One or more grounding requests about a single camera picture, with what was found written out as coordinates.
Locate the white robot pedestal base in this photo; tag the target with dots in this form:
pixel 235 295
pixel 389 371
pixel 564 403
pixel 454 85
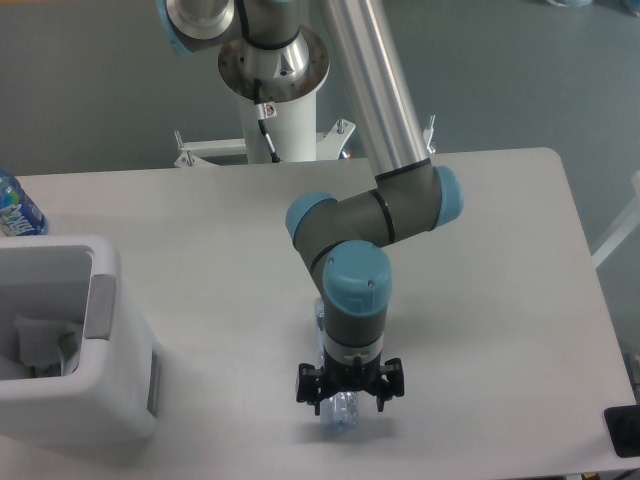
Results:
pixel 276 90

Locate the blue labelled water bottle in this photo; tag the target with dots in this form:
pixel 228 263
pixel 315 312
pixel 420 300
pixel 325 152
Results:
pixel 20 216

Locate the white frame at right edge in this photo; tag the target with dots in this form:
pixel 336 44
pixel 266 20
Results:
pixel 625 223

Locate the white trash can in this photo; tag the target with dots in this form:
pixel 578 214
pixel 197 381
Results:
pixel 79 363

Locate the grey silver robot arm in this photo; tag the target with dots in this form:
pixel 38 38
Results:
pixel 342 242

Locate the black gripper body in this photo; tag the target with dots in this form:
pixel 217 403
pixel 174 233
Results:
pixel 353 374

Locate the black device at table edge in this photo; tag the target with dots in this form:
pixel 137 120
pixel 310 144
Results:
pixel 623 426

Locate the clear plastic bottle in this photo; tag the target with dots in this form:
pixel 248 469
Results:
pixel 340 412

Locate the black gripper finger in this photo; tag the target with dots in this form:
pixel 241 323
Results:
pixel 311 386
pixel 389 383

